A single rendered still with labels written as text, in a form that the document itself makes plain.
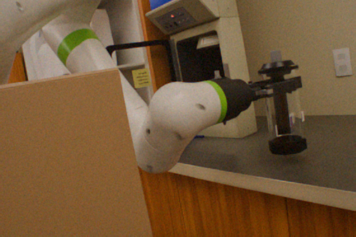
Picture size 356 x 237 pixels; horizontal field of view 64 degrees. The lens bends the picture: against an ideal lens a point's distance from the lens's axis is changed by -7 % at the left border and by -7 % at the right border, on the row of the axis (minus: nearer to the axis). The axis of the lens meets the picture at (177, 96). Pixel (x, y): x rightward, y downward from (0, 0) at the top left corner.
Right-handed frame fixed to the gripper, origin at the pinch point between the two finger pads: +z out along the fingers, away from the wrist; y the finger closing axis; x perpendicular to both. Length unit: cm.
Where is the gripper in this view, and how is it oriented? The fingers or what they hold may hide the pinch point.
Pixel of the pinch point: (279, 84)
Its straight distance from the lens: 83.1
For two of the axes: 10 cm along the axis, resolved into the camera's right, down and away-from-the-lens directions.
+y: -6.1, 0.4, 7.9
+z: 7.7, -1.7, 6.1
